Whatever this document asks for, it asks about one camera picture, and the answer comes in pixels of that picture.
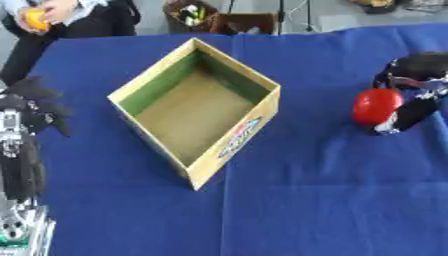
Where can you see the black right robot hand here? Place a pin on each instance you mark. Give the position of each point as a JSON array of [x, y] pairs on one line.
[[419, 68]]

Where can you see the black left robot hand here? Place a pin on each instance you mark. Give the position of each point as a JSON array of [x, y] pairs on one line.
[[28, 100]]

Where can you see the person's hand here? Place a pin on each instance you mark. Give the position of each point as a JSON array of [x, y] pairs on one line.
[[57, 10]]

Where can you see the orange round toy fruit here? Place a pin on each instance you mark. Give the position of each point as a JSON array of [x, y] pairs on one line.
[[35, 18]]

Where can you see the red round toy fruit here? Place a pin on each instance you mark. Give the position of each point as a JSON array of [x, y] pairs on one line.
[[375, 106]]

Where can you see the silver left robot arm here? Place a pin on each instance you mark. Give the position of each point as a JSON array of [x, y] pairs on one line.
[[23, 230]]

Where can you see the tan cardboard box green inside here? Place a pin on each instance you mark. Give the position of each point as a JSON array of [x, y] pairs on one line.
[[198, 113]]

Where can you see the brown cardboard box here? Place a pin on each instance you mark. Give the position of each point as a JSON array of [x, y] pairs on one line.
[[242, 24]]

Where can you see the person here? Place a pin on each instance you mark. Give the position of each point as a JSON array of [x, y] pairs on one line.
[[102, 20]]

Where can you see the dark bin with yellow items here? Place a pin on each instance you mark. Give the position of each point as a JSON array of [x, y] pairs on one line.
[[377, 5]]

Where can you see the brown basket with items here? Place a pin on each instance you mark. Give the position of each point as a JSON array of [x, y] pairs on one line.
[[188, 16]]

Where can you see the black tripod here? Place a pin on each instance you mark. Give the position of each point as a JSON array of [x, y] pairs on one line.
[[281, 16]]

